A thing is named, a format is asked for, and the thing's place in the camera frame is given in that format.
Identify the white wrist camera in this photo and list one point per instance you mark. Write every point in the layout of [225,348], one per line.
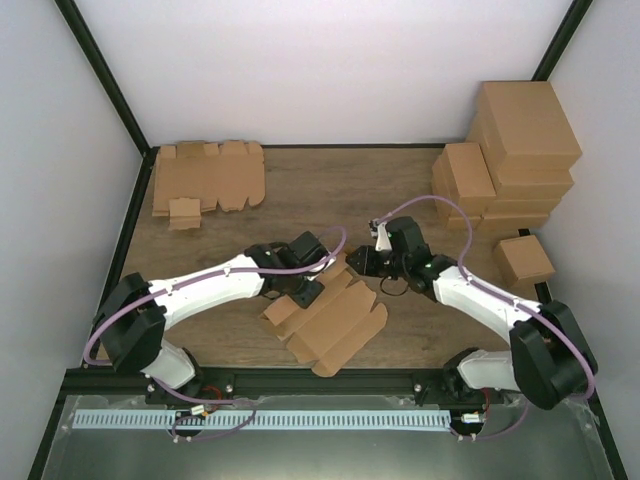
[379,233]
[314,273]

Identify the light blue slotted cable duct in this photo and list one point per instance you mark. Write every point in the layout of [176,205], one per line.
[276,420]

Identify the black frame post left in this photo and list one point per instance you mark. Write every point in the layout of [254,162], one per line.
[98,63]

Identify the medium folded cardboard box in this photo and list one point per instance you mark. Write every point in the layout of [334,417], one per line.
[460,174]

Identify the black frame post right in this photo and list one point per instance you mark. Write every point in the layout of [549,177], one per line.
[566,30]

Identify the small loose cardboard flap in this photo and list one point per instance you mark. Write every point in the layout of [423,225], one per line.
[184,214]

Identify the stack of flat cardboard blanks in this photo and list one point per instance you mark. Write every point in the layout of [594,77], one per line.
[230,175]

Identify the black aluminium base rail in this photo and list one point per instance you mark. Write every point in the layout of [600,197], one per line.
[424,386]

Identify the black frame post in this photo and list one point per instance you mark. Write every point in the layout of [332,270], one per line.
[566,30]
[98,63]

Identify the large top cardboard box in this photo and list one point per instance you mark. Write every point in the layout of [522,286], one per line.
[521,126]

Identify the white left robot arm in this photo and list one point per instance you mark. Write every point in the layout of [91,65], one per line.
[135,342]

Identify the small single cardboard box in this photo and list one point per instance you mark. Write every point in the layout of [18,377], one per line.
[522,261]

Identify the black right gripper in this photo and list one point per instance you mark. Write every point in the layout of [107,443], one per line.
[367,266]

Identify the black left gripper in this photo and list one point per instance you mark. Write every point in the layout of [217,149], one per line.
[306,298]

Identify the brown cardboard box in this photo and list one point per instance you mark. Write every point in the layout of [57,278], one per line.
[336,326]

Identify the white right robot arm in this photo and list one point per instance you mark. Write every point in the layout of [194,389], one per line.
[547,359]

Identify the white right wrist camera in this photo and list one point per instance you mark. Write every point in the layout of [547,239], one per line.
[379,233]

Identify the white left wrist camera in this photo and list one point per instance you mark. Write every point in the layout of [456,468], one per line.
[314,273]

